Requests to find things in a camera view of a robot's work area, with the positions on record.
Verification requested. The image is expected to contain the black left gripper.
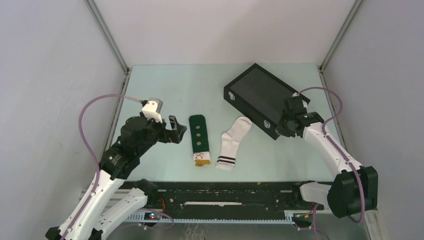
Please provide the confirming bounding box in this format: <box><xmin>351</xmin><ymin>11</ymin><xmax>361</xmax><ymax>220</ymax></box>
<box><xmin>137</xmin><ymin>113</ymin><xmax>187</xmax><ymax>155</ymax></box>

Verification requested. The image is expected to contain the black display case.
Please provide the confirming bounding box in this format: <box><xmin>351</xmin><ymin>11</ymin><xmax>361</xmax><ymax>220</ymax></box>
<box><xmin>223</xmin><ymin>63</ymin><xmax>298</xmax><ymax>140</ymax></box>

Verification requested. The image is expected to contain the white sock with black stripes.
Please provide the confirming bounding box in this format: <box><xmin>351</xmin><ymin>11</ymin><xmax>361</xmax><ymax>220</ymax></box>
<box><xmin>215</xmin><ymin>116</ymin><xmax>252</xmax><ymax>171</ymax></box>

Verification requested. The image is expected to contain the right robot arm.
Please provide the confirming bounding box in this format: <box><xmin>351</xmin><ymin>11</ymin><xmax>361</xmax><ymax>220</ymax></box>
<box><xmin>276</xmin><ymin>95</ymin><xmax>379</xmax><ymax>218</ymax></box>

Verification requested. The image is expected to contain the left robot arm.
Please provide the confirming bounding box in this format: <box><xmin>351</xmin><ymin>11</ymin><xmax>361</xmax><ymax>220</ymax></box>
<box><xmin>45</xmin><ymin>114</ymin><xmax>187</xmax><ymax>240</ymax></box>

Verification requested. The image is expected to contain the green snowman sock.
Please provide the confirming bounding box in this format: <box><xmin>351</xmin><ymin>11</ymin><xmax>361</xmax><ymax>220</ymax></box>
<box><xmin>188</xmin><ymin>114</ymin><xmax>211</xmax><ymax>167</ymax></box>

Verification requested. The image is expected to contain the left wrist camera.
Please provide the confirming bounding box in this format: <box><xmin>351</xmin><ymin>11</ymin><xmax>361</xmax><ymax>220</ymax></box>
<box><xmin>141</xmin><ymin>97</ymin><xmax>163</xmax><ymax>124</ymax></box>

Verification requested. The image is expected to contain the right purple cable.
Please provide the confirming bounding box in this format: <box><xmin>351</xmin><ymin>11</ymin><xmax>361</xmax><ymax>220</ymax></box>
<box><xmin>297</xmin><ymin>86</ymin><xmax>367</xmax><ymax>224</ymax></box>

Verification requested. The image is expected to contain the purple cable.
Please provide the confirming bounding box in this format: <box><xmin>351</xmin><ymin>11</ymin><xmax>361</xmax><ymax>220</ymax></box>
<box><xmin>59</xmin><ymin>94</ymin><xmax>147</xmax><ymax>240</ymax></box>
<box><xmin>297</xmin><ymin>86</ymin><xmax>367</xmax><ymax>224</ymax></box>

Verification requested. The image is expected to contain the right aluminium frame post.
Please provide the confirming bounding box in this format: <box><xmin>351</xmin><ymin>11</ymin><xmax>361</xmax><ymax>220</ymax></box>
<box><xmin>319</xmin><ymin>0</ymin><xmax>365</xmax><ymax>72</ymax></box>

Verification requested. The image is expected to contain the aluminium frame post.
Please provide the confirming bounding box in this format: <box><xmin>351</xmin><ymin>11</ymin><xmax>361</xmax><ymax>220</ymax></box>
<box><xmin>84</xmin><ymin>0</ymin><xmax>130</xmax><ymax>75</ymax></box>
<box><xmin>319</xmin><ymin>0</ymin><xmax>365</xmax><ymax>72</ymax></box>

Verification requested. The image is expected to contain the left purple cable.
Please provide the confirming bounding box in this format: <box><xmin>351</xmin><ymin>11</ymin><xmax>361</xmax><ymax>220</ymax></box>
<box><xmin>59</xmin><ymin>94</ymin><xmax>147</xmax><ymax>240</ymax></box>

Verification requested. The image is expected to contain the left aluminium frame post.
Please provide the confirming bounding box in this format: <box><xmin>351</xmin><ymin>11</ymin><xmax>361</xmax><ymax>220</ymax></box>
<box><xmin>84</xmin><ymin>0</ymin><xmax>130</xmax><ymax>75</ymax></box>

